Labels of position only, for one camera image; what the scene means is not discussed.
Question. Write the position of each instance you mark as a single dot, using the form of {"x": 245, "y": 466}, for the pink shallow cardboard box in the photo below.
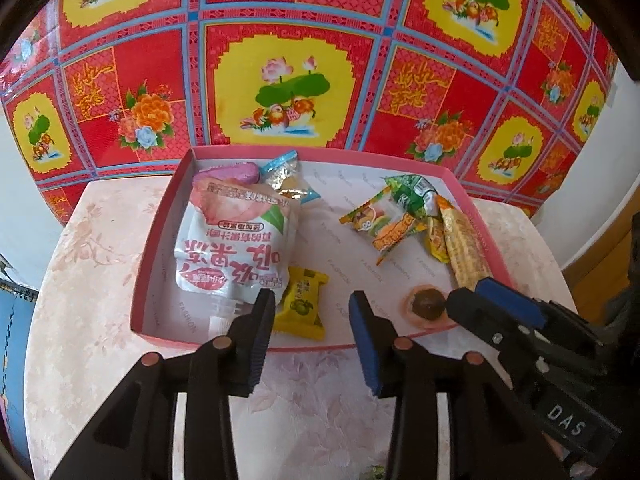
{"x": 165, "y": 314}

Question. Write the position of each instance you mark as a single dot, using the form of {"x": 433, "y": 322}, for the red floral patterned sheet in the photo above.
{"x": 503, "y": 93}

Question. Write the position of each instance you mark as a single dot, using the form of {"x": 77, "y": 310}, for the brown round jelly cup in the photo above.
{"x": 424, "y": 308}

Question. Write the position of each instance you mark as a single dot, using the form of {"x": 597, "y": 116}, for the green pea snack packet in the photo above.
{"x": 415, "y": 195}

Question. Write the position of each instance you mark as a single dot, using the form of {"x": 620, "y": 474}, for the white pink drink pouch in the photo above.
{"x": 234, "y": 240}

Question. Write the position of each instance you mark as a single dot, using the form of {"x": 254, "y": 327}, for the yellow round jelly cup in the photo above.
{"x": 435, "y": 240}

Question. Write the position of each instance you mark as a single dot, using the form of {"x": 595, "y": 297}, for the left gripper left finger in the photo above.
{"x": 132, "y": 433}

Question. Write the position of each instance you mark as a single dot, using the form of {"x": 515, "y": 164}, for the yellow corn stick packet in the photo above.
{"x": 465, "y": 252}

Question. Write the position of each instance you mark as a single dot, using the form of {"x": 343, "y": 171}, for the yellow lemon candy packet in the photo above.
{"x": 300, "y": 306}

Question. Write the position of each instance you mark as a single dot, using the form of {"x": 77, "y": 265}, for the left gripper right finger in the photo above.
{"x": 454, "y": 418}

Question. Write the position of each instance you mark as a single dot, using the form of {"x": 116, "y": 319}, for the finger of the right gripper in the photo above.
{"x": 510, "y": 297}
{"x": 487, "y": 321}

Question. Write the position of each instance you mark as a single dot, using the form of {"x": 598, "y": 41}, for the blue clear candy packet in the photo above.
{"x": 284, "y": 175}

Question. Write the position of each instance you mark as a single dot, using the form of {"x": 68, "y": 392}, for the purple pink snack packet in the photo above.
{"x": 239, "y": 172}

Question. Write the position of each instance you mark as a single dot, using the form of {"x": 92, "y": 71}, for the orange fruit candy packet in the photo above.
{"x": 384, "y": 222}

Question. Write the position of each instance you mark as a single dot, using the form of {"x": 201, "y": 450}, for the blue cabinet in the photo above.
{"x": 17, "y": 308}

